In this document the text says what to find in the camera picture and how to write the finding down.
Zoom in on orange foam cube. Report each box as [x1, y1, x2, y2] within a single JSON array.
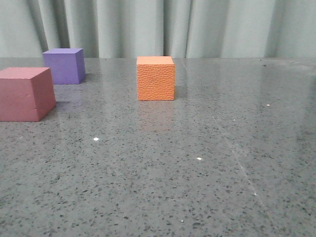
[[136, 56, 175, 101]]

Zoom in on pale green curtain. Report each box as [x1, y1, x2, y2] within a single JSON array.
[[0, 0, 316, 58]]

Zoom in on purple foam cube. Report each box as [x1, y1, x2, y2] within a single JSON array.
[[43, 48, 86, 84]]

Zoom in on red foam cube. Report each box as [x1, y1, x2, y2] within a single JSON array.
[[0, 67, 56, 122]]

